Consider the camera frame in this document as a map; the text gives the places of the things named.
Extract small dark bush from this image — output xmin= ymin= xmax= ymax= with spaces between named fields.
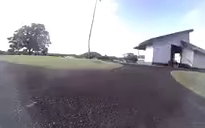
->
xmin=124 ymin=52 xmax=139 ymax=64

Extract dark asphalt road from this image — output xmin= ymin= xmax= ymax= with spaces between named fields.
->
xmin=0 ymin=59 xmax=205 ymax=128

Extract low distant hedge line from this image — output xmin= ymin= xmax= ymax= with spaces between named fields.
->
xmin=0 ymin=49 xmax=124 ymax=62

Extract tall thin leaning pole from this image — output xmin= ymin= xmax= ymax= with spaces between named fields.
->
xmin=87 ymin=0 xmax=100 ymax=60

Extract green grass field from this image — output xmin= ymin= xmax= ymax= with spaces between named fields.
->
xmin=0 ymin=54 xmax=124 ymax=71

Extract white building with dark roof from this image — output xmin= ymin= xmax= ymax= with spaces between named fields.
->
xmin=133 ymin=28 xmax=205 ymax=70

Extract large broad tree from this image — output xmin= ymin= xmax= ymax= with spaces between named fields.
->
xmin=7 ymin=22 xmax=52 ymax=56

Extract grass patch beside building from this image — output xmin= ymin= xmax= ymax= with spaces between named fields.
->
xmin=170 ymin=69 xmax=205 ymax=102

